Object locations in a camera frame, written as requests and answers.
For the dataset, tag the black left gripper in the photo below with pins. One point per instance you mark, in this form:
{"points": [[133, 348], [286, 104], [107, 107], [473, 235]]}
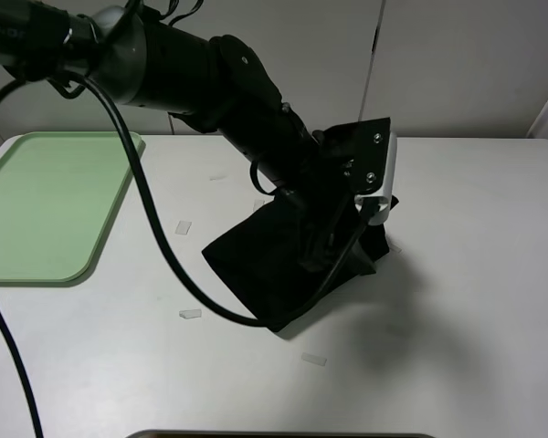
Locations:
{"points": [[316, 185]]}

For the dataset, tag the black short sleeve shirt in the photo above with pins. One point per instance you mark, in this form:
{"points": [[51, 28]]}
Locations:
{"points": [[259, 261]]}

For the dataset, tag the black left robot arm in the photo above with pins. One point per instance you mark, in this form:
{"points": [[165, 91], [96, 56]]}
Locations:
{"points": [[214, 85]]}

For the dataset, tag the light green plastic tray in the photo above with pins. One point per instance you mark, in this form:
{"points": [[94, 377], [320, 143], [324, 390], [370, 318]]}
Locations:
{"points": [[59, 195]]}

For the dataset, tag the clear tape strip middle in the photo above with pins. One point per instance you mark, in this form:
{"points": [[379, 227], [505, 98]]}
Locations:
{"points": [[258, 204]]}

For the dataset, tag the clear tape strip near centre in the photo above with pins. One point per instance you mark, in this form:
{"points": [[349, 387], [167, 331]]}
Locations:
{"points": [[314, 359]]}

